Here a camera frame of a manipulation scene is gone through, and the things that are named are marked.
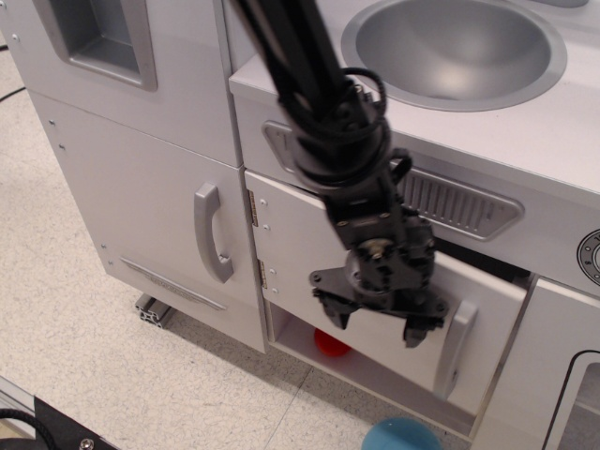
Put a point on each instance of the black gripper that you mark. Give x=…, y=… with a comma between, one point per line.
x=397, y=286

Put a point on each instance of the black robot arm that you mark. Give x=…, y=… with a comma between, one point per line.
x=342, y=150

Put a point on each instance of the white toy kitchen cabinet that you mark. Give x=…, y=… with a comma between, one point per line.
x=93, y=169

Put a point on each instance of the red toy tomato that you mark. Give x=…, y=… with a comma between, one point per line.
x=329, y=345

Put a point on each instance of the blue ball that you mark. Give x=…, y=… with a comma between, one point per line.
x=400, y=433

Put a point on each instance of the grey vent panel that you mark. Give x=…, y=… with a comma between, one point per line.
x=474, y=211

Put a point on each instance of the black round dial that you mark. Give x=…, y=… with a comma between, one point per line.
x=588, y=256

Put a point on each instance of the aluminium extrusion foot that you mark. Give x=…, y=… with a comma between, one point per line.
x=153, y=311

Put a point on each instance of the silver fridge emblem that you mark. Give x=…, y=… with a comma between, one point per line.
x=172, y=286

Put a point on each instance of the silver round sink bowl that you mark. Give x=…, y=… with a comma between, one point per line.
x=456, y=56

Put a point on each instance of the grey recessed dispenser panel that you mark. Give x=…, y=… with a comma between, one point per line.
x=109, y=38

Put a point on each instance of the grey cabinet door handle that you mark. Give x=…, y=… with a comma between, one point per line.
x=460, y=327

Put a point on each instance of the grey fridge door handle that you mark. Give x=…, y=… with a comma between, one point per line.
x=206, y=204

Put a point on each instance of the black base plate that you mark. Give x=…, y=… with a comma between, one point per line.
x=66, y=432

